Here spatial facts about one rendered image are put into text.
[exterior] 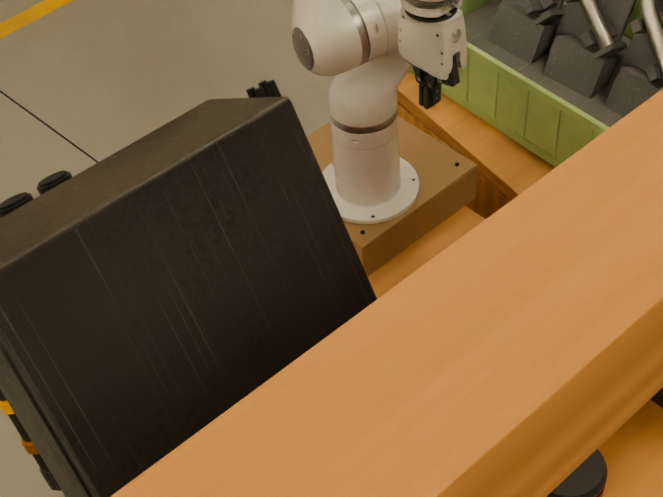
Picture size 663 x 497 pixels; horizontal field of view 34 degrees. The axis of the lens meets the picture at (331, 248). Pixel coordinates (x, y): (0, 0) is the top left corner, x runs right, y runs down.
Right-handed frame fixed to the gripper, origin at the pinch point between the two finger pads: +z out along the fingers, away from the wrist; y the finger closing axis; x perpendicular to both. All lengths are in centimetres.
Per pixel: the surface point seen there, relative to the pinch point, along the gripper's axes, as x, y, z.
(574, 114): -47, 6, 35
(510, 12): -68, 41, 38
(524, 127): -48, 18, 46
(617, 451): 46, -65, -24
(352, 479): 79, -72, -64
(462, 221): -17.6, 7.9, 45.0
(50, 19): -54, 254, 130
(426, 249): -7.4, 7.4, 45.0
